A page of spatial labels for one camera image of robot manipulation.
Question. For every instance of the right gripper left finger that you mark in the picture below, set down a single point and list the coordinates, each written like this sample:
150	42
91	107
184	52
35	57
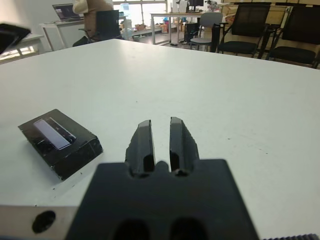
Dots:
142	147

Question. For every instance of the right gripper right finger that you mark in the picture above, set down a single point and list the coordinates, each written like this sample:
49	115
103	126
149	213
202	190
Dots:
182	145

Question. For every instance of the black box lid silver print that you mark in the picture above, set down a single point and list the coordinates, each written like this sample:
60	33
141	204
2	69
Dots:
72	140

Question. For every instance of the black computer tower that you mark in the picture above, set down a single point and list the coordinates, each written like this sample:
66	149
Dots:
191	31

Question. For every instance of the grey plastic chair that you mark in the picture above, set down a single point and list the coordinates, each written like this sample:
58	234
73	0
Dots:
211	18

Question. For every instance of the black office chair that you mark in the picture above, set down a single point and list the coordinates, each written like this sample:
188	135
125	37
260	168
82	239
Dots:
107	22

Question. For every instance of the wood top office desk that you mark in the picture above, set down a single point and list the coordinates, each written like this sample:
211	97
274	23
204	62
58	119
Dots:
175	14

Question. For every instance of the white office desk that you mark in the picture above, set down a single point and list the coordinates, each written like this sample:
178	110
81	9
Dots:
62	32

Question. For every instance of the large bright window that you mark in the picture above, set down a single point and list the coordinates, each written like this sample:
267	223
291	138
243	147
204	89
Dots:
150	7

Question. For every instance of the blue water dispenser bottle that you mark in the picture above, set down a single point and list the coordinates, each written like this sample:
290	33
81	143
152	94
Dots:
125	7

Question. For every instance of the black computer monitor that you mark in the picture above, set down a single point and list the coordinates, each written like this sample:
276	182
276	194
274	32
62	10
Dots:
196	3

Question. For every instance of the black mesh back chair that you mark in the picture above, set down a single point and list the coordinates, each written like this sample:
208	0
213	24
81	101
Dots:
303	25
252	18

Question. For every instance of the seated person beige top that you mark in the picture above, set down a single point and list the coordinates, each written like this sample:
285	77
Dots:
96	7

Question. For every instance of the white side table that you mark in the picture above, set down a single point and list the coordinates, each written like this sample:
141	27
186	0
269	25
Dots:
35	37

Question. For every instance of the open dark laptop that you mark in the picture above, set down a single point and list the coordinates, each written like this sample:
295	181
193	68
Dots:
66	12

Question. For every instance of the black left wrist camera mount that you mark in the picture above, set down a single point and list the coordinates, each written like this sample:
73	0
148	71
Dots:
10	35

